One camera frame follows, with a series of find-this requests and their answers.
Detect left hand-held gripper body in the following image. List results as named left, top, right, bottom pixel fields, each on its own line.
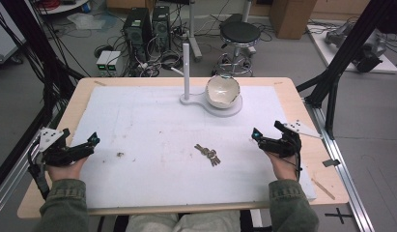
left=38, top=127, right=78, bottom=167

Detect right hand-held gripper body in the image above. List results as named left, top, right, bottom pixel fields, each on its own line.
left=272, top=119, right=324, bottom=159

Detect person's left hand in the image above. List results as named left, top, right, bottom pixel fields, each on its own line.
left=46, top=157, right=89, bottom=183

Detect bunch of metal keys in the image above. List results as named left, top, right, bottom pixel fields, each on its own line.
left=194, top=143, right=222, bottom=167

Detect thin wooden stick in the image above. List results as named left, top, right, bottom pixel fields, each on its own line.
left=311, top=177, right=336, bottom=201

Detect white ceramic bowl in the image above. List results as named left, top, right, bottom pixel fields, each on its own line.
left=205, top=74, right=241, bottom=109

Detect white power supply unit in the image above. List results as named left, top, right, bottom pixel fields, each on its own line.
left=96, top=50, right=113, bottom=73
left=106, top=50, right=123, bottom=73

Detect white foam mat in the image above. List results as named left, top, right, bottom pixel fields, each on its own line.
left=70, top=84, right=318, bottom=210

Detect black tape cross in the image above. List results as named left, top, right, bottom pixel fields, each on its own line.
left=325, top=207, right=354, bottom=225

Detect black round stool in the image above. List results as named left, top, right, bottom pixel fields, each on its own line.
left=213, top=20, right=263, bottom=77

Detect white floor board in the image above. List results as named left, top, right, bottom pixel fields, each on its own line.
left=305, top=28, right=397, bottom=74

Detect person's legs in light trousers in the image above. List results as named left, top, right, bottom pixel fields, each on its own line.
left=125, top=210, right=242, bottom=232

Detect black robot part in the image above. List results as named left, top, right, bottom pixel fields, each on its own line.
left=353, top=47, right=383, bottom=73

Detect grey robot part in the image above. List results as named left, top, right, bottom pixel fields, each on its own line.
left=324, top=22, right=387, bottom=58

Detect brown cardboard box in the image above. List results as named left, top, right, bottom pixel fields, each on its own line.
left=269, top=0, right=318, bottom=41

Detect black computer tower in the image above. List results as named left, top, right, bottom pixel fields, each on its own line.
left=122, top=7, right=154, bottom=62
left=151, top=5, right=172, bottom=52

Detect clear plastic bag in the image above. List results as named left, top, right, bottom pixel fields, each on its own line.
left=66, top=12, right=107, bottom=31

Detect grey desk leg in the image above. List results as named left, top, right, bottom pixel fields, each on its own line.
left=185, top=0, right=204, bottom=63

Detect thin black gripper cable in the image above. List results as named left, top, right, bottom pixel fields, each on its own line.
left=294, top=152, right=302, bottom=182

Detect aluminium rail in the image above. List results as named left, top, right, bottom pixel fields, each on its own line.
left=302, top=98, right=376, bottom=232

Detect black frame with cables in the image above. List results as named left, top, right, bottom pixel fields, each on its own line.
left=0, top=0, right=85, bottom=194

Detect white stand with post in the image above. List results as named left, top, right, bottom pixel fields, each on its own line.
left=179, top=43, right=243, bottom=118

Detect black metal frame strut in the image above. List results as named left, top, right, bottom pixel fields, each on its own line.
left=296, top=0, right=393, bottom=141

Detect tangle of floor cables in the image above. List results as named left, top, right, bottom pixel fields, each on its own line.
left=125, top=32, right=187, bottom=78

